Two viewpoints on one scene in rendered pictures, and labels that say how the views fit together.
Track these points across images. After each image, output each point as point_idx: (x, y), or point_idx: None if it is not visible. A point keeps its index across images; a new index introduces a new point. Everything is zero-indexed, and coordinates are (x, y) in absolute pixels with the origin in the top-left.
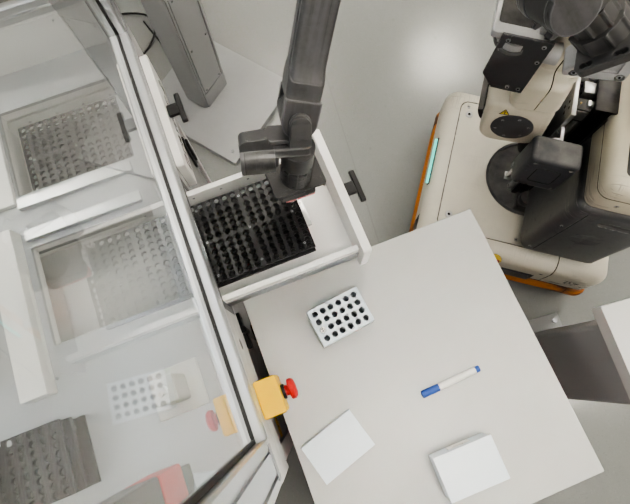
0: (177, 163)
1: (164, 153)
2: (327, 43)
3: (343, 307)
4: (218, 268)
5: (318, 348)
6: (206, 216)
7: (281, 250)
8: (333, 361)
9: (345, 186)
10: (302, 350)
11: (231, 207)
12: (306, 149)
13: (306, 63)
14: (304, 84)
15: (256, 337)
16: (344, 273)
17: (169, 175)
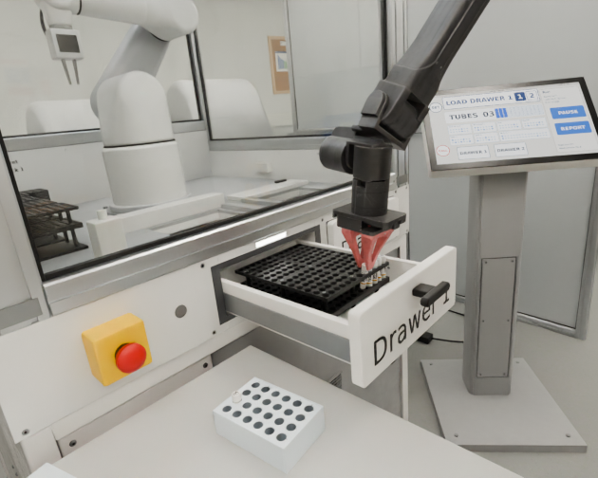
0: (329, 222)
1: (323, 194)
2: (439, 32)
3: (282, 406)
4: (253, 267)
5: (213, 428)
6: (300, 250)
7: (301, 284)
8: (198, 452)
9: (420, 284)
10: (204, 413)
11: (320, 255)
12: (375, 144)
13: (414, 50)
14: (401, 66)
15: (207, 371)
16: (340, 408)
17: (307, 199)
